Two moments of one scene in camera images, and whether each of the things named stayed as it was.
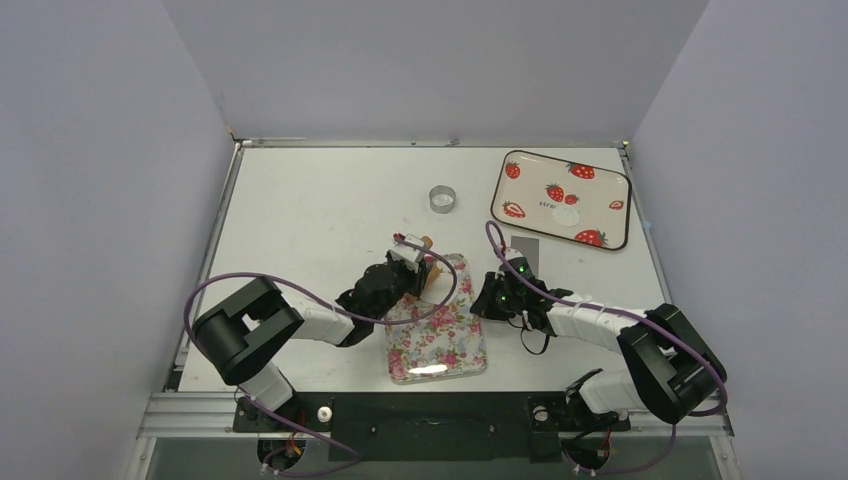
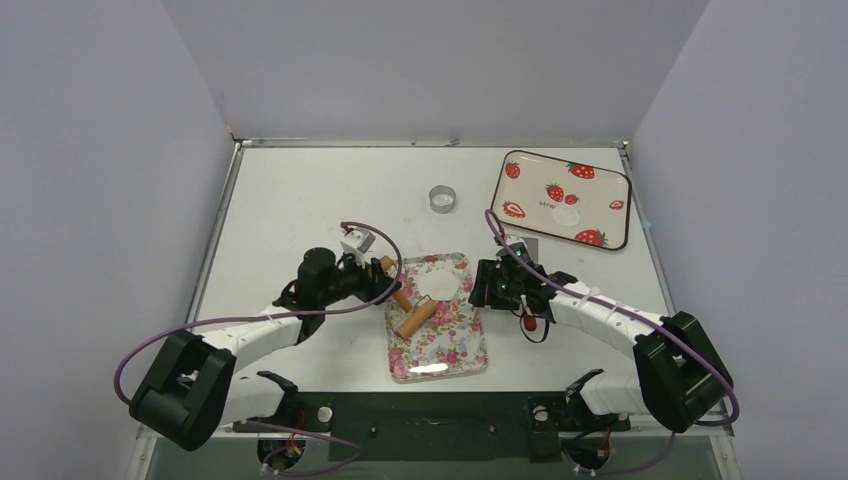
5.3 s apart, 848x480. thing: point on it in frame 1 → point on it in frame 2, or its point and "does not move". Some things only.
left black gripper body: [405, 281] → [353, 280]
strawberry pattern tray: [567, 199] does not move
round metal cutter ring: [442, 199] does not move
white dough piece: [439, 289] does not move
